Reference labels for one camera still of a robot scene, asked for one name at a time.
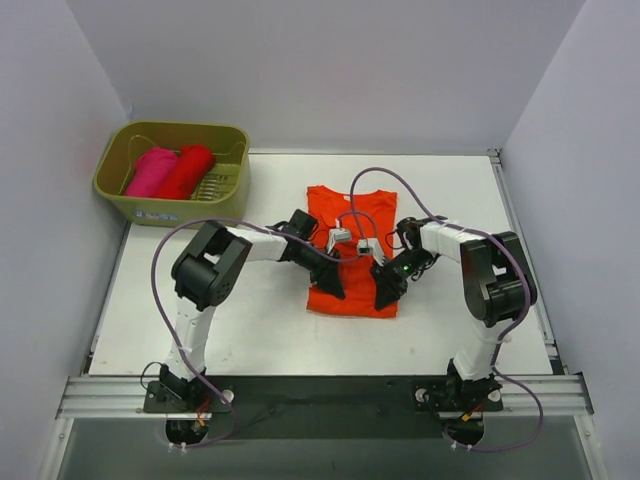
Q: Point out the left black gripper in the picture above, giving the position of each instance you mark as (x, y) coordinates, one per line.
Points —
(324, 270)

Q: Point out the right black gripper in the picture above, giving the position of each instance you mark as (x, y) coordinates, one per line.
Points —
(387, 276)

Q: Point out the orange t shirt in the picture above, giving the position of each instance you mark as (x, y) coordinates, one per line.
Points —
(376, 219)

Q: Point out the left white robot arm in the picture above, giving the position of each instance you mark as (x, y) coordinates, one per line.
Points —
(204, 275)

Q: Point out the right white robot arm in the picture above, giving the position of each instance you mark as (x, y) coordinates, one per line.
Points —
(498, 291)

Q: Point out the rolled red t shirt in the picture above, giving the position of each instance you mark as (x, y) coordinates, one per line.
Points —
(193, 164)

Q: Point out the olive green plastic basket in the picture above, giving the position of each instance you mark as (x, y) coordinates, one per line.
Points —
(223, 191)

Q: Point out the rolled pink t shirt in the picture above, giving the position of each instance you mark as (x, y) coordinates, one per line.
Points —
(151, 170)

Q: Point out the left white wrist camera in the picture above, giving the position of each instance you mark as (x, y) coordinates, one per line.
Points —
(336, 236)

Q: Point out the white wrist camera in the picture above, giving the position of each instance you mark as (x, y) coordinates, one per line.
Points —
(372, 248)
(336, 236)

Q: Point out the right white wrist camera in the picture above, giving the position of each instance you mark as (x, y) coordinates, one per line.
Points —
(372, 248)

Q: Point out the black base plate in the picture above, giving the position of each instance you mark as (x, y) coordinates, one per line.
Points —
(324, 408)

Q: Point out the aluminium front rail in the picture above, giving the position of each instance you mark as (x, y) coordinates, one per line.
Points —
(123, 397)

